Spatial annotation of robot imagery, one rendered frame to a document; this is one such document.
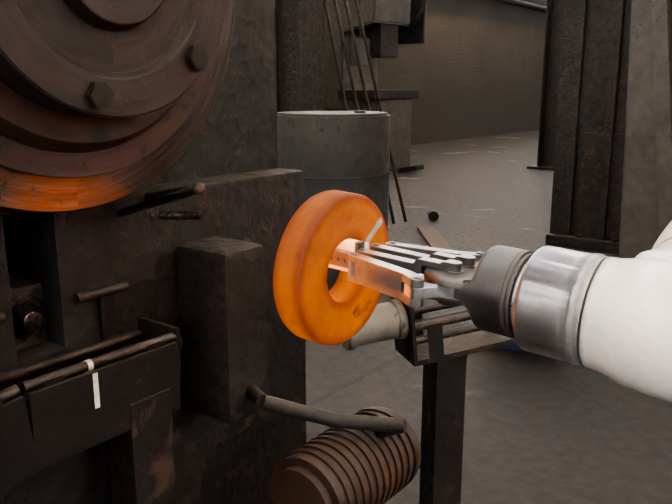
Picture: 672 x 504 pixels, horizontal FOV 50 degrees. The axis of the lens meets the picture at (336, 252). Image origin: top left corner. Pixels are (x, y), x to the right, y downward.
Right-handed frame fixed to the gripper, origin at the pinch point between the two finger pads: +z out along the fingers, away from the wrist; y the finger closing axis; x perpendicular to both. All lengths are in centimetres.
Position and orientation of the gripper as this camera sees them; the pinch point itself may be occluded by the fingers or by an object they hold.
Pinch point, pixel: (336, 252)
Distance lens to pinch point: 71.9
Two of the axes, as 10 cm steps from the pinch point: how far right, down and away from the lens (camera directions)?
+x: 0.4, -9.7, -2.5
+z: -7.9, -1.8, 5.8
